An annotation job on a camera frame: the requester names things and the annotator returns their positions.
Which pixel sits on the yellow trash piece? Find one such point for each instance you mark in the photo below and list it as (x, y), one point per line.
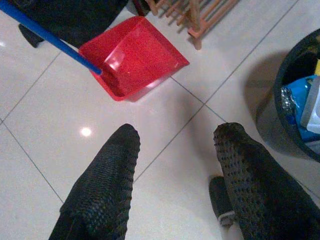
(317, 67)

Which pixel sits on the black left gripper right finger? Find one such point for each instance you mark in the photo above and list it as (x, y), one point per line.
(252, 190)

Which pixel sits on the blue plastic packet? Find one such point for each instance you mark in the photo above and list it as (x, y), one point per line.
(297, 92)

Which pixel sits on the black round rubbish bin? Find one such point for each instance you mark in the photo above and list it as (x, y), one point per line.
(267, 125)

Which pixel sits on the wooden slatted shoe rack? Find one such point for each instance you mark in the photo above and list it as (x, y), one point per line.
(197, 22)

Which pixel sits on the crumpled silver foil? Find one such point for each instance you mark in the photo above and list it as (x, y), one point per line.
(287, 100)

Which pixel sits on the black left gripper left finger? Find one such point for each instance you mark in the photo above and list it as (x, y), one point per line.
(105, 180)

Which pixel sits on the white paper trash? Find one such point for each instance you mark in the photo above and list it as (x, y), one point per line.
(313, 110)

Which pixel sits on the black suitcase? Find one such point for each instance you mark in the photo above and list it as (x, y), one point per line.
(75, 17)

